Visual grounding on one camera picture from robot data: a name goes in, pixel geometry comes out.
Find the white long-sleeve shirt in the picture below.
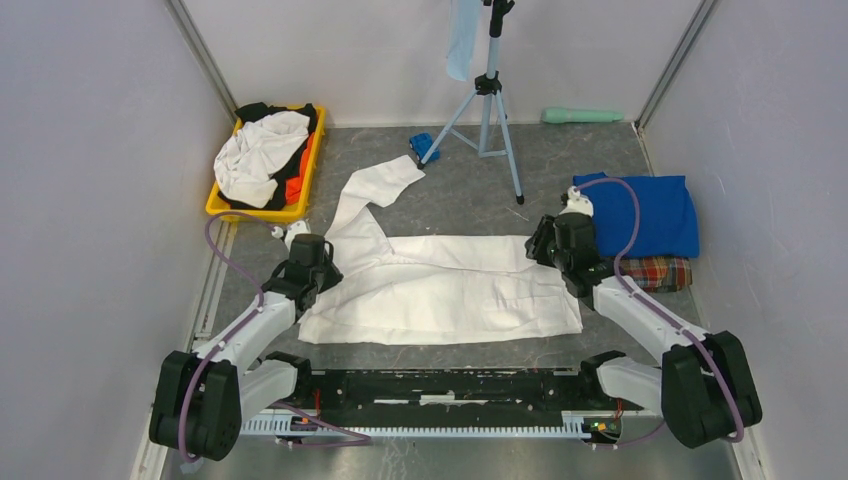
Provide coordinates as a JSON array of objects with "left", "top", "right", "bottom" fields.
[{"left": 298, "top": 155, "right": 583, "bottom": 346}]

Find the blue printed t-shirt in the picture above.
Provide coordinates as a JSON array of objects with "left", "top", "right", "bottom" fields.
[{"left": 582, "top": 176, "right": 700, "bottom": 258}]

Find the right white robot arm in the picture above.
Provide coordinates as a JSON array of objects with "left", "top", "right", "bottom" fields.
[{"left": 525, "top": 212, "right": 763, "bottom": 449}]

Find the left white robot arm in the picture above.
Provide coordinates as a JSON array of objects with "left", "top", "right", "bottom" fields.
[{"left": 148, "top": 233, "right": 343, "bottom": 463}]

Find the orange garment in tray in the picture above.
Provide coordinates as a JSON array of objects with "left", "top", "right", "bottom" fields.
[{"left": 285, "top": 133, "right": 316, "bottom": 206}]

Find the folded plaid shirt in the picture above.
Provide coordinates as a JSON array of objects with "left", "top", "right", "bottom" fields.
[{"left": 620, "top": 256, "right": 693, "bottom": 293}]

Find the mint green cylinder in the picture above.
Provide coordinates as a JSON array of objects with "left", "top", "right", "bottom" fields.
[{"left": 541, "top": 107, "right": 624, "bottom": 124}]

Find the small blue object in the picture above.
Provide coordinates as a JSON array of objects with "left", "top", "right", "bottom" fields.
[{"left": 409, "top": 133, "right": 433, "bottom": 161}]

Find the black garment in tray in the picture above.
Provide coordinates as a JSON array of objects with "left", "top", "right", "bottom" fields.
[{"left": 218, "top": 101, "right": 319, "bottom": 212}]

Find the light blue music stand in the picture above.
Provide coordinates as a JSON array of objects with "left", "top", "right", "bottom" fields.
[{"left": 409, "top": 0, "right": 525, "bottom": 205}]

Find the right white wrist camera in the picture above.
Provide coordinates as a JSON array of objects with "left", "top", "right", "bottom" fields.
[{"left": 559, "top": 186, "right": 594, "bottom": 217}]

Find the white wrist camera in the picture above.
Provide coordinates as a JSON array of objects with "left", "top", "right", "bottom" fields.
[
  {"left": 271, "top": 220, "right": 311, "bottom": 250},
  {"left": 559, "top": 186, "right": 594, "bottom": 217}
]

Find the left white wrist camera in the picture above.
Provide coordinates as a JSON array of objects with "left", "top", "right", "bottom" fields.
[{"left": 271, "top": 220, "right": 311, "bottom": 250}]

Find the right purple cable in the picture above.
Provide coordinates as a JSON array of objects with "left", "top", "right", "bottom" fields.
[{"left": 572, "top": 176, "right": 747, "bottom": 452}]

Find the purple cable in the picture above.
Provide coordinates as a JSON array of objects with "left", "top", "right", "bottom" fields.
[
  {"left": 572, "top": 176, "right": 747, "bottom": 452},
  {"left": 177, "top": 210, "right": 374, "bottom": 465}
]

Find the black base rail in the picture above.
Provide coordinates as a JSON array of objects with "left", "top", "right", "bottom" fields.
[{"left": 284, "top": 368, "right": 621, "bottom": 428}]

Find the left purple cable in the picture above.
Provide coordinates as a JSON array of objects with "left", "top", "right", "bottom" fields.
[{"left": 177, "top": 210, "right": 374, "bottom": 465}]

